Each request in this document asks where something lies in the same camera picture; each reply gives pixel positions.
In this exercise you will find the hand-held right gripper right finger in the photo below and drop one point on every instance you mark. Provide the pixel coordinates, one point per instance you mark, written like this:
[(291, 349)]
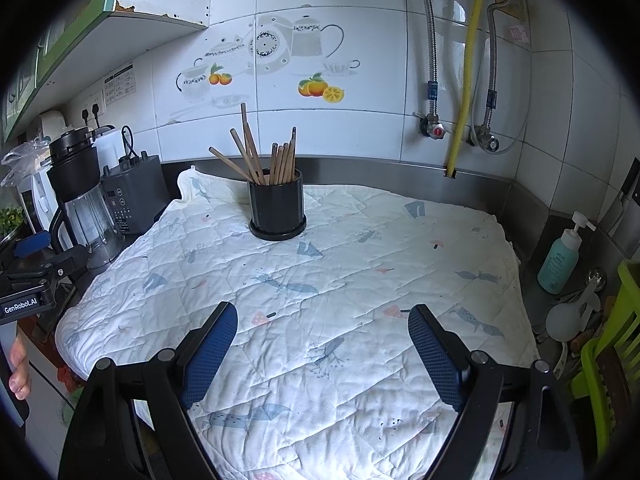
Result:
[(435, 360)]

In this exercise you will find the plain metal valve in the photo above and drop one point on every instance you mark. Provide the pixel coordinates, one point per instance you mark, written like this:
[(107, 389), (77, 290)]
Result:
[(484, 140)]

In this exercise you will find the white kitchen appliance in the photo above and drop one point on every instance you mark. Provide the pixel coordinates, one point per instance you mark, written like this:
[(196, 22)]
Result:
[(37, 200)]

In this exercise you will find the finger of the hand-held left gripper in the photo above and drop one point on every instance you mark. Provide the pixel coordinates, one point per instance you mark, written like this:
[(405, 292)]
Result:
[(32, 244), (67, 262)]

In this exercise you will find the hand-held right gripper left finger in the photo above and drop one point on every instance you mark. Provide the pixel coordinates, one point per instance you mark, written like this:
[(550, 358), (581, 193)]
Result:
[(210, 355)]

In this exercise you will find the grey blender base unit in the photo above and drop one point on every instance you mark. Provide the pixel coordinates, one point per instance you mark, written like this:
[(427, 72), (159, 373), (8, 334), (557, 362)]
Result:
[(135, 190)]

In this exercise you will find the clear plastic bag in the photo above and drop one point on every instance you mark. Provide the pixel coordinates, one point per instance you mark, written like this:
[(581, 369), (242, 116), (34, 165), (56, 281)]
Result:
[(25, 157)]

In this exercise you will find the teal pump soap bottle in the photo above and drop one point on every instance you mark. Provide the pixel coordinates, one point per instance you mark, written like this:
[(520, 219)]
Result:
[(560, 265)]

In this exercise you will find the white wall label sticker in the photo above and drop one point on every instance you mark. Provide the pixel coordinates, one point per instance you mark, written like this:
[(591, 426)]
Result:
[(120, 84)]

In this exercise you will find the bunch of wooden chopsticks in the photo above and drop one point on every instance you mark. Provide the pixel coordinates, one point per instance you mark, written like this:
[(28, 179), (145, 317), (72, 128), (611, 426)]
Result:
[(285, 162)]

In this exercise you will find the white quilted printed mat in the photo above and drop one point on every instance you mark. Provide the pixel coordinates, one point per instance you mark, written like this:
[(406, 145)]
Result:
[(300, 320)]

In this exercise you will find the metal spoon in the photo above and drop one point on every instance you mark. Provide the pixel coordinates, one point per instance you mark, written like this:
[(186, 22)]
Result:
[(595, 277)]

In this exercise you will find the green leafy vegetables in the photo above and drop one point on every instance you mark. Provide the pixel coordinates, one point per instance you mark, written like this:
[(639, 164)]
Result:
[(11, 220)]

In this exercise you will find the white packed bag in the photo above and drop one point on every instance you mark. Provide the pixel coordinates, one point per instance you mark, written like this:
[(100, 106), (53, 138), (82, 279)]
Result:
[(52, 125)]

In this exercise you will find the black lidded glass blender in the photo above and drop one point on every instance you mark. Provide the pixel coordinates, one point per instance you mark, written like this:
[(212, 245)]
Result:
[(75, 170)]

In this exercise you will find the person's left hand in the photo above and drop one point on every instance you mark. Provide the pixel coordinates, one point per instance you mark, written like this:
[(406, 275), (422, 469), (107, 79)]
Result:
[(21, 370)]

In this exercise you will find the wall power socket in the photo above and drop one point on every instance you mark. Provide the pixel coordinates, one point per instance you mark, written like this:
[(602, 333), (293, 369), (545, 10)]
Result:
[(91, 109)]

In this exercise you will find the black round utensil holder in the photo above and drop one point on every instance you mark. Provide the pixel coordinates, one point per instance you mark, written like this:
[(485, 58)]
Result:
[(277, 205)]

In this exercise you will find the pink wall sticker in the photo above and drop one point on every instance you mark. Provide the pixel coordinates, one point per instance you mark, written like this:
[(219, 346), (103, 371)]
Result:
[(520, 34)]

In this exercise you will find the green plastic rack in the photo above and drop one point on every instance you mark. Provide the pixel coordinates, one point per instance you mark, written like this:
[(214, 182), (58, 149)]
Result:
[(617, 320)]

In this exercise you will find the green edged wall cabinet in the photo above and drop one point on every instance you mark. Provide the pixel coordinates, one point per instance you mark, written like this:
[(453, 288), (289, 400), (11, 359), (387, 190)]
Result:
[(75, 20)]

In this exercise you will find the white plastic ladle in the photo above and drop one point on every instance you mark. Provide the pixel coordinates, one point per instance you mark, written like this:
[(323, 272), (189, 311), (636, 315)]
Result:
[(567, 317)]

